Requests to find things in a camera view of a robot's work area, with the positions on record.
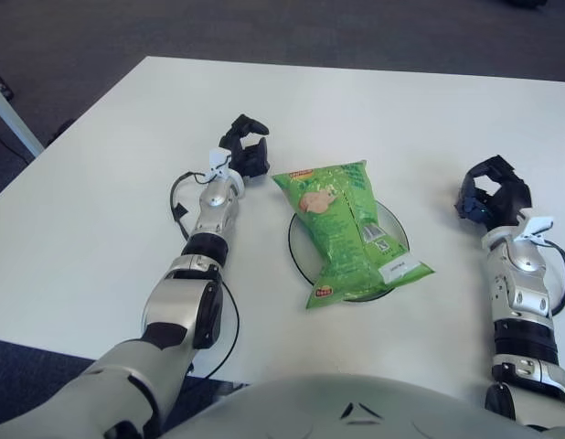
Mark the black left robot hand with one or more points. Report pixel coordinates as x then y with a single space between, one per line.
246 160

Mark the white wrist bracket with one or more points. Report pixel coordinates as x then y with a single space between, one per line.
218 157
538 225

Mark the white plate with black rim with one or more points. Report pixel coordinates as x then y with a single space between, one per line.
398 226

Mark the white neighbouring table edge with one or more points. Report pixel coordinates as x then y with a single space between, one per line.
15 119

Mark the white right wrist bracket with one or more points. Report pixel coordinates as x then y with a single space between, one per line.
538 225

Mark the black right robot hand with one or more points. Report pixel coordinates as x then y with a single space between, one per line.
511 201

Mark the grey robot torso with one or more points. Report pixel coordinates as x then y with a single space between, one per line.
333 402

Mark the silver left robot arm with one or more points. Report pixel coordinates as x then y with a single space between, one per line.
182 297

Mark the black object on floor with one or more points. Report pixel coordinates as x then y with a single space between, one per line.
1 84

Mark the green snack bag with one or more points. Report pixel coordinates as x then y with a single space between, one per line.
342 228

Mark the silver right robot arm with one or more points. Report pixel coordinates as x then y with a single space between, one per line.
520 297

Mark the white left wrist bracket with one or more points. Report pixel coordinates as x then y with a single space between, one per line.
218 157

